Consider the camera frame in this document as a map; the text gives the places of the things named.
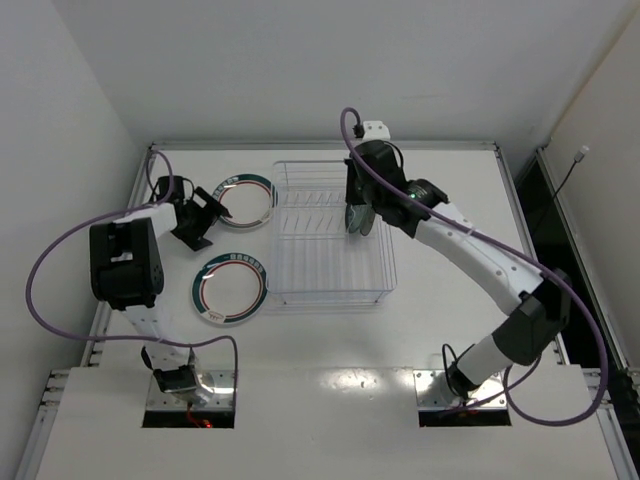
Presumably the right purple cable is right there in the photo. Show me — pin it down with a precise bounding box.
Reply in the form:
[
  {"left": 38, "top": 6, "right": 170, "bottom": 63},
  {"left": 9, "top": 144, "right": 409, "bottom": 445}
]
[{"left": 340, "top": 107, "right": 609, "bottom": 426}]

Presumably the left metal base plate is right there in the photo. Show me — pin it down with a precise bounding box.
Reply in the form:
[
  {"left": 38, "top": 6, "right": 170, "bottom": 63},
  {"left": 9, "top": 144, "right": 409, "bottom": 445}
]
[{"left": 145, "top": 370, "right": 235, "bottom": 412}]

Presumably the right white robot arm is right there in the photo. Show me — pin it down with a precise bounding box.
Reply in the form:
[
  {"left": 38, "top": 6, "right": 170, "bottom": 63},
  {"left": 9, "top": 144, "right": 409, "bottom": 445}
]
[{"left": 346, "top": 140, "right": 570, "bottom": 399}]

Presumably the green blue patterned plate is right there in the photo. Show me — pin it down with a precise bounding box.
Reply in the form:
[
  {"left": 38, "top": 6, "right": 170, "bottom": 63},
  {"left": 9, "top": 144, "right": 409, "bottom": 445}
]
[{"left": 345, "top": 204, "right": 367, "bottom": 234}]

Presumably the metal base plate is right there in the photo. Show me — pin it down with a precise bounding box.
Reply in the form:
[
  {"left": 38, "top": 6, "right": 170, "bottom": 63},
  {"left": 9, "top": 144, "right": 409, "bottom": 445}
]
[
  {"left": 145, "top": 370, "right": 235, "bottom": 412},
  {"left": 413, "top": 369, "right": 507, "bottom": 413}
]

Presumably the green red rimmed plate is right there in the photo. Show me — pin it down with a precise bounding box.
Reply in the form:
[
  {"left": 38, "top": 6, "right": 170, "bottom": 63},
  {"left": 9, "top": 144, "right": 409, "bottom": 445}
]
[
  {"left": 212, "top": 173, "right": 279, "bottom": 230},
  {"left": 191, "top": 252, "right": 268, "bottom": 327}
]

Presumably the white plate with characters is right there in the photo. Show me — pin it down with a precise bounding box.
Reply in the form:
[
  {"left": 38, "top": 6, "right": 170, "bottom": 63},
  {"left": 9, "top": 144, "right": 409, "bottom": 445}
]
[{"left": 357, "top": 205, "right": 376, "bottom": 236}]

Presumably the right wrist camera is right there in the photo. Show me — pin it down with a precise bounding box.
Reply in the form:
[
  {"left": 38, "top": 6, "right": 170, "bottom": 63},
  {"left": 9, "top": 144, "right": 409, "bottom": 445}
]
[{"left": 362, "top": 120, "right": 391, "bottom": 142}]

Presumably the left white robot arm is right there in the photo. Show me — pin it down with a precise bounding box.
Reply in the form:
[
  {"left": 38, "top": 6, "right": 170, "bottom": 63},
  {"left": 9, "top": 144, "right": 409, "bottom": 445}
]
[{"left": 89, "top": 176, "right": 231, "bottom": 404}]

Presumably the black wall cable with plug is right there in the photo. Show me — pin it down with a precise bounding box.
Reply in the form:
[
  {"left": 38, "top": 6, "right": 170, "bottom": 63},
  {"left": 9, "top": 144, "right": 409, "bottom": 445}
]
[{"left": 552, "top": 145, "right": 590, "bottom": 199}]

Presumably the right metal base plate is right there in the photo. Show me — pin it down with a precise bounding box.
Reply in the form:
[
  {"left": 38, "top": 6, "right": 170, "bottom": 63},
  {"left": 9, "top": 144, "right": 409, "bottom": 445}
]
[{"left": 413, "top": 369, "right": 507, "bottom": 413}]

